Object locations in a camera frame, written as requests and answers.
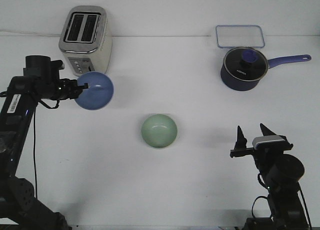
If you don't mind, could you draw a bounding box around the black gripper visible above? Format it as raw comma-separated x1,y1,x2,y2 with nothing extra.
23,55,88,100
230,123,293,174

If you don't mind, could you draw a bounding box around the blue bowl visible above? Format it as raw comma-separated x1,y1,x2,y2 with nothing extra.
75,71,114,110

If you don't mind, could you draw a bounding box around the green bowl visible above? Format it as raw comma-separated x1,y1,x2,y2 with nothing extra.
141,114,178,149

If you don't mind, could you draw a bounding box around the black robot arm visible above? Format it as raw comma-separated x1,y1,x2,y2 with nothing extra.
0,55,88,230
230,124,312,230

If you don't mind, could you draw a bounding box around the silver two-slot toaster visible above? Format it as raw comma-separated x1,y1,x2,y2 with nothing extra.
58,5,113,76

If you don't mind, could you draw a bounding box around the dark blue saucepan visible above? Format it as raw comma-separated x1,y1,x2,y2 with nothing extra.
220,54,312,91

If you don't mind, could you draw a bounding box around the glass pot lid blue knob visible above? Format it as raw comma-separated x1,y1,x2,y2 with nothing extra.
223,47,269,81

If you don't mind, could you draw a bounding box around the clear blue-rimmed container lid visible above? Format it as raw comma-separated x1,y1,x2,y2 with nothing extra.
215,25,265,48

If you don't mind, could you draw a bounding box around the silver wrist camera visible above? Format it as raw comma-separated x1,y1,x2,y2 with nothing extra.
50,60,65,70
252,135,287,150

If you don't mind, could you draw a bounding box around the white toaster power cord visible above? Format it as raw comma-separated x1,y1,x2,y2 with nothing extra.
0,28,62,37

